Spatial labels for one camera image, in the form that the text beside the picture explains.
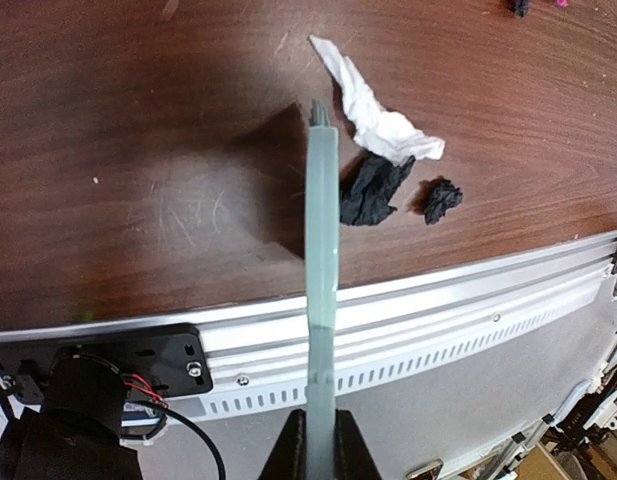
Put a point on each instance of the mint green hand brush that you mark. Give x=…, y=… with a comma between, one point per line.
x=321, y=235

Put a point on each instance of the long white paper scrap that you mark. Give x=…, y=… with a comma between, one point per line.
x=388, y=134

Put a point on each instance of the front aluminium rail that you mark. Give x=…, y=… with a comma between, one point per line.
x=446, y=366

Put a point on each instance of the black scrap front left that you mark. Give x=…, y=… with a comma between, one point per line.
x=366, y=201

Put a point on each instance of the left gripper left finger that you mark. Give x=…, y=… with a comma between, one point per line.
x=287, y=459

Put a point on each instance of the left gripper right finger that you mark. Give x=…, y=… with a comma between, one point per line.
x=353, y=460

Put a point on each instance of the black scrap under pink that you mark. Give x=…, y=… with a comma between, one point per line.
x=519, y=8

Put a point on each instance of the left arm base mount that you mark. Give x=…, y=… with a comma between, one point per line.
x=91, y=376

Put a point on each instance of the small black scrap front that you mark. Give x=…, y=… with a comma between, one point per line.
x=442, y=196

